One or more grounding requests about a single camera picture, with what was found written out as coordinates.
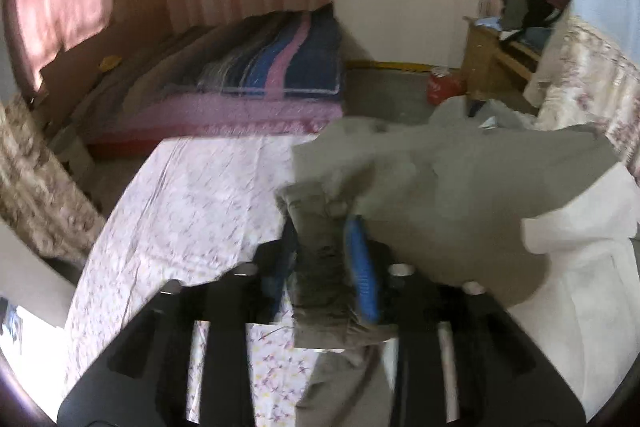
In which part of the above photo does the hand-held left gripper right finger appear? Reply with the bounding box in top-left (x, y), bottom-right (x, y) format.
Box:
top-left (342, 214), bottom-right (586, 427)

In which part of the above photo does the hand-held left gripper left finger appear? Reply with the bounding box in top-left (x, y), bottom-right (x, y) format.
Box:
top-left (56, 219), bottom-right (301, 427)

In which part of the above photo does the olive green jacket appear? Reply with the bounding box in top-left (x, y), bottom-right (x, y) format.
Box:
top-left (275, 97), bottom-right (640, 427)

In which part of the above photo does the red container on floor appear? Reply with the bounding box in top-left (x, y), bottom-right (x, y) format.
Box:
top-left (426, 67), bottom-right (466, 106)

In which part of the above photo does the white board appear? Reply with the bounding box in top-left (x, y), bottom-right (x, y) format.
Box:
top-left (0, 222), bottom-right (76, 333)

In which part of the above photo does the bed with pink mattress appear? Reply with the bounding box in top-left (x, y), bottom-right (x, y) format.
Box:
top-left (37, 4), bottom-right (348, 160)

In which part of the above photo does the striped blanket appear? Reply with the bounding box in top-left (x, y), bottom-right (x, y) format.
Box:
top-left (165, 4), bottom-right (346, 100)

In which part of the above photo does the blue floral curtain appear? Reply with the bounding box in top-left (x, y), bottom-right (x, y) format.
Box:
top-left (0, 94), bottom-right (108, 258)
top-left (525, 0), bottom-right (640, 168)

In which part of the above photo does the wooden nightstand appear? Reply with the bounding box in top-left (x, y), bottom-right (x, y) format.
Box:
top-left (460, 17), bottom-right (551, 102)

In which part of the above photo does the brown headboard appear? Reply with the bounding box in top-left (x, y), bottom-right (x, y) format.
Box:
top-left (35, 14), bottom-right (171, 108)

